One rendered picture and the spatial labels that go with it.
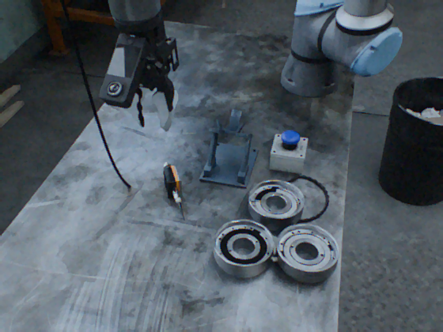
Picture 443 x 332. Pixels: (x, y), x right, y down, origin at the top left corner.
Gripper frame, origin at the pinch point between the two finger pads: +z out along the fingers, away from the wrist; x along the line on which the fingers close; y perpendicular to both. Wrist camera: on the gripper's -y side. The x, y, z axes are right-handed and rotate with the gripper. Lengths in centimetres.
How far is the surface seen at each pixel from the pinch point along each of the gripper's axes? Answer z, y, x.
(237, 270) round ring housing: 15.0, -15.6, -20.2
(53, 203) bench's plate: 15.8, -9.4, 19.1
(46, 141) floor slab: 96, 86, 109
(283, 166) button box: 17.7, 14.3, -21.0
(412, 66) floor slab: 111, 214, -49
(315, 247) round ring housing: 16.2, -6.2, -31.4
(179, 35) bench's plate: 19, 65, 23
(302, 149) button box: 15.1, 17.7, -24.2
